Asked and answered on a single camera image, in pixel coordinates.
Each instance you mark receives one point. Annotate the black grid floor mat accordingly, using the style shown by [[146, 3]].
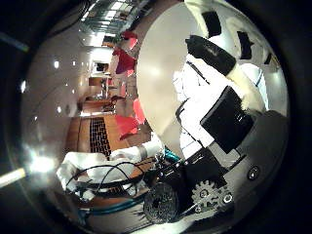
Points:
[[99, 136]]

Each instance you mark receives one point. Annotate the red chair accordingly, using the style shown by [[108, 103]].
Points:
[[125, 61], [130, 35], [139, 111], [126, 126]]

